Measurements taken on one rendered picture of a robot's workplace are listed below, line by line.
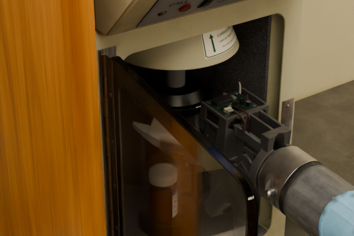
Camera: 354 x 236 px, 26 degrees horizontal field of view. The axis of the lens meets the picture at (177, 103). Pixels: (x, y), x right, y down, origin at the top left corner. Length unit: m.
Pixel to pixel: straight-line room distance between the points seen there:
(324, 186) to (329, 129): 0.77
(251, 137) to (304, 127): 0.71
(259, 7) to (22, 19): 0.33
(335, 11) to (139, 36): 0.96
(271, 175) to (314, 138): 0.70
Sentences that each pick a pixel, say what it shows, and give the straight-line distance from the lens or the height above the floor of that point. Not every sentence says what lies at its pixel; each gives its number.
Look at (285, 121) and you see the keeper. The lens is 1.11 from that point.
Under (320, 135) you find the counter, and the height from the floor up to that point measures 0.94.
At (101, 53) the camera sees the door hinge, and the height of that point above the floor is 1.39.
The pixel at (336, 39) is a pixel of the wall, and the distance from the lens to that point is 1.83.
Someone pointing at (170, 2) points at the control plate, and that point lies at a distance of 0.81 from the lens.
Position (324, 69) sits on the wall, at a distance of 1.83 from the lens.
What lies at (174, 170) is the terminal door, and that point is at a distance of 0.73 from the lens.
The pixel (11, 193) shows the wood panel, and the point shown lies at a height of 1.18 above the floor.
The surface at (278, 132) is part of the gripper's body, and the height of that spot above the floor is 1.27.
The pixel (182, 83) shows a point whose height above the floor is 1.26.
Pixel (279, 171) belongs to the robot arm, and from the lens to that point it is 0.90.
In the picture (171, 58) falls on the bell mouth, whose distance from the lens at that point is 0.97.
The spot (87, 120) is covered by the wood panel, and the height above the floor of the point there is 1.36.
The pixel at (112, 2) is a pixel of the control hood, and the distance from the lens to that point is 0.80.
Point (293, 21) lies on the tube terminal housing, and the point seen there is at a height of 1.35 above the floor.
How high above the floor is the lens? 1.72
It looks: 27 degrees down
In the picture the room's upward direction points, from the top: straight up
